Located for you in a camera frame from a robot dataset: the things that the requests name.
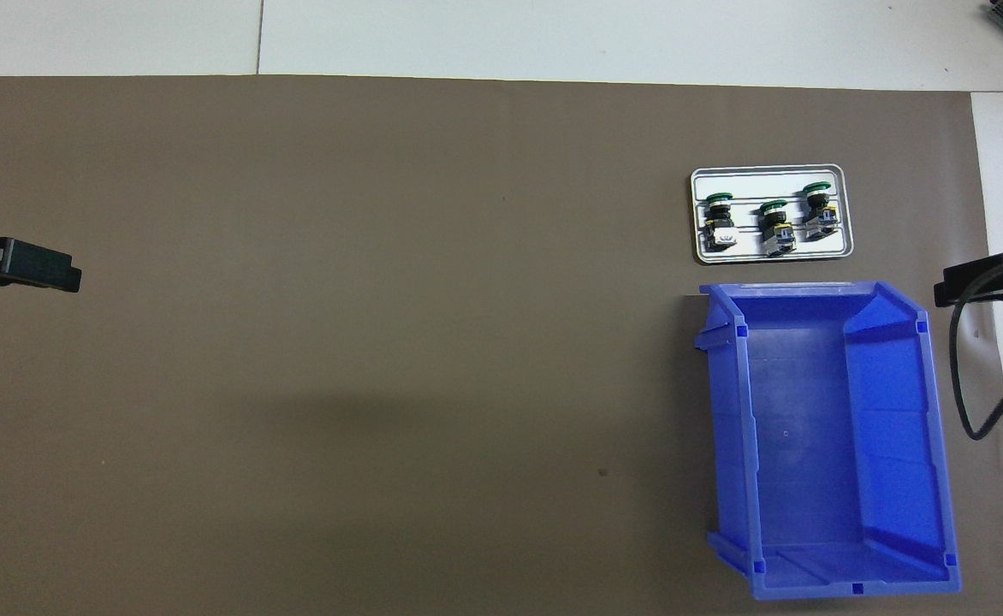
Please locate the green push button switch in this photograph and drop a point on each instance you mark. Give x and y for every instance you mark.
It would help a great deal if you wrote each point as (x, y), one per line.
(721, 224)
(820, 214)
(777, 231)

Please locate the silver metal tray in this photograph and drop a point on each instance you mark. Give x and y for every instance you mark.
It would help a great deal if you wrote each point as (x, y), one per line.
(767, 184)

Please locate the blue plastic storage bin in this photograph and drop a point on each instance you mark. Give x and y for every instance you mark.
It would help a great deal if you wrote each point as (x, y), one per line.
(810, 445)

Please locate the brown table mat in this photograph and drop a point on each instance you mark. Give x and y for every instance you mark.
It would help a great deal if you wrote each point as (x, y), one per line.
(382, 342)

